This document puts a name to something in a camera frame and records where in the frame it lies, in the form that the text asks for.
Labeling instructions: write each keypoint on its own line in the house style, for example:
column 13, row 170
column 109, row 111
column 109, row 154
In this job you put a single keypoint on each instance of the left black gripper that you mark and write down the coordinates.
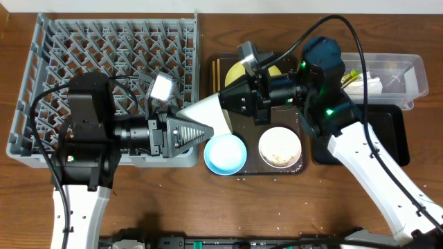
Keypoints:
column 163, row 130

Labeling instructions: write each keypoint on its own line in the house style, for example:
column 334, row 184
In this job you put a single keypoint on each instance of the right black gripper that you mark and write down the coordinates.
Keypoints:
column 241, row 97

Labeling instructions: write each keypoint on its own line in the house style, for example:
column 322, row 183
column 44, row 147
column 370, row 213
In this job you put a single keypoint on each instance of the yellow round plate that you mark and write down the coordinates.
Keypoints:
column 237, row 70

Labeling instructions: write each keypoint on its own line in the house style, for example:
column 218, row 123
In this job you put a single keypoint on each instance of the white paper cup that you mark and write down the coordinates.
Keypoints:
column 209, row 112

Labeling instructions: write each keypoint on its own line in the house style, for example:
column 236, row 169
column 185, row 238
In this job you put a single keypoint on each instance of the pale pink bowl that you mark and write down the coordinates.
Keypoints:
column 280, row 141

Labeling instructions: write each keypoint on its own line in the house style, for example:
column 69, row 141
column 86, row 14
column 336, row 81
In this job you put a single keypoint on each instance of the green orange snack wrapper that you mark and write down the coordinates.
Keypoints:
column 349, row 78

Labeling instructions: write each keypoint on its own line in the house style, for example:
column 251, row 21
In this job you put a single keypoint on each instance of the white paper napkin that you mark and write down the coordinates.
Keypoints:
column 363, row 86

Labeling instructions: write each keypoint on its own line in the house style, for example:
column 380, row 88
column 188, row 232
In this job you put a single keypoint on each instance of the rice food scraps pile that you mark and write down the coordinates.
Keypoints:
column 278, row 161

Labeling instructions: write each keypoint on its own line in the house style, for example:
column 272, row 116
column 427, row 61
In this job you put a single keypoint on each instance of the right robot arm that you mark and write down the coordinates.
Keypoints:
column 326, row 110

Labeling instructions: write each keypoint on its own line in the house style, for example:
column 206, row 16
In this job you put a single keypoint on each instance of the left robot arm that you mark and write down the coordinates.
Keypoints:
column 90, row 146

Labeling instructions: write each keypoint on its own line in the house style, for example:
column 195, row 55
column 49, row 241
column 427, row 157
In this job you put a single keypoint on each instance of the black rectangular waste tray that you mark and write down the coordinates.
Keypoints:
column 387, row 122

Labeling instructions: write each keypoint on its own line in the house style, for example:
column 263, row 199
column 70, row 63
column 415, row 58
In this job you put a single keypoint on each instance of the clear plastic waste bin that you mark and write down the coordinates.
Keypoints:
column 395, row 78

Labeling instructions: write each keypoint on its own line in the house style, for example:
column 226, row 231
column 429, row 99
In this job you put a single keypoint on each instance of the dark brown serving tray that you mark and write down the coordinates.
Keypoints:
column 244, row 128

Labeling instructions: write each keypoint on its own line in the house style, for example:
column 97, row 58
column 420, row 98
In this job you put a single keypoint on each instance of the light blue bowl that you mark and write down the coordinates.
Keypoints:
column 225, row 155

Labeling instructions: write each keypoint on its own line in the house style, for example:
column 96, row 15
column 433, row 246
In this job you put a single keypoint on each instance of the grey plastic dish rack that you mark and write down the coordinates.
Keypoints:
column 63, row 48

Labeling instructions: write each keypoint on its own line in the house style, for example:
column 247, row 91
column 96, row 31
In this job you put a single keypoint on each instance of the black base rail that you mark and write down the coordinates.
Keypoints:
column 136, row 238

